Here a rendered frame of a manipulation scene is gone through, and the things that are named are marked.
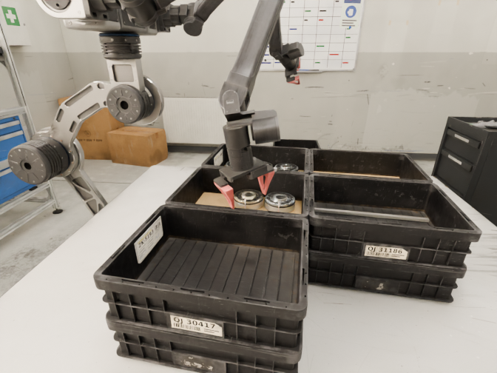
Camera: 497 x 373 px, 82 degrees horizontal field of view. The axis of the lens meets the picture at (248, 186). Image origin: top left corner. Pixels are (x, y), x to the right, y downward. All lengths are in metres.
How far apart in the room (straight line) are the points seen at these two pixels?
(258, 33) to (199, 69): 3.30
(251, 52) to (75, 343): 0.79
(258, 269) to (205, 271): 0.13
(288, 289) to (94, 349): 0.46
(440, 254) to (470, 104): 3.80
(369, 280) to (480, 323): 0.27
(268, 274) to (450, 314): 0.49
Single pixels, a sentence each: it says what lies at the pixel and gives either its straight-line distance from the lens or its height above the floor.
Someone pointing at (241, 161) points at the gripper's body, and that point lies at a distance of 0.67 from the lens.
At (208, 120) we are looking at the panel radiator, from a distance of 3.97.
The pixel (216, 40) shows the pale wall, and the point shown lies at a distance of 3.98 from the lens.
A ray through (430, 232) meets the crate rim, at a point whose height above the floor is 0.92.
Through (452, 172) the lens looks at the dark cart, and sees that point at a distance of 2.46.
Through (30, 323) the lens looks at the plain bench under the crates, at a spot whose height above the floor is 0.70.
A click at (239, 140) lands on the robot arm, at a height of 1.13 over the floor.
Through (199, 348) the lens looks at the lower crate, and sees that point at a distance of 0.66.
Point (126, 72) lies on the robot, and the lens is 1.22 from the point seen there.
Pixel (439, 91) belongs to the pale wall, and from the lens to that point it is 4.37.
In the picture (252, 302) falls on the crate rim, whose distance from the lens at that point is 0.52.
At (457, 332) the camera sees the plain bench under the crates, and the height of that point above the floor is 0.70.
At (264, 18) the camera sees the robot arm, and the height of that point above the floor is 1.38.
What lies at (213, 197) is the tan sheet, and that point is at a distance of 1.05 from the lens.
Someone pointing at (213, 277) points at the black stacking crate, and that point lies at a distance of 0.71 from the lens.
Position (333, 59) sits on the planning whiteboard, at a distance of 3.93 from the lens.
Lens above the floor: 1.31
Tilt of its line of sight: 25 degrees down
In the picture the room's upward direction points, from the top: straight up
